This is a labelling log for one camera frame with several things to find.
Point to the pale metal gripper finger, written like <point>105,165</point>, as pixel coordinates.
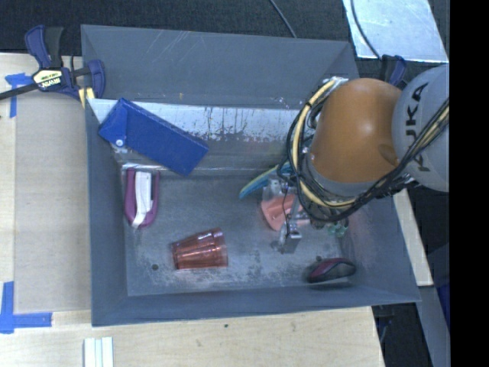
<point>292,243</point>
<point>280,235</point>

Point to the salmon pink plastic object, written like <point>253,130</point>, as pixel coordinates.
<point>273,210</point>

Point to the red and black computer mouse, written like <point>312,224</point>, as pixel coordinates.
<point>330,270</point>

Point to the teal and yellow curved object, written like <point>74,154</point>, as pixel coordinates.
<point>256,185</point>

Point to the red clear plastic cup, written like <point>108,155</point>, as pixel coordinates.
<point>200,249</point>

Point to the blue flat case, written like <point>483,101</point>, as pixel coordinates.
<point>156,138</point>

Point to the grey metal bin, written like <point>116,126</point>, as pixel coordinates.
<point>214,67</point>

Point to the pale wood board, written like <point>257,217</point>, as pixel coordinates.
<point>49,205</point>

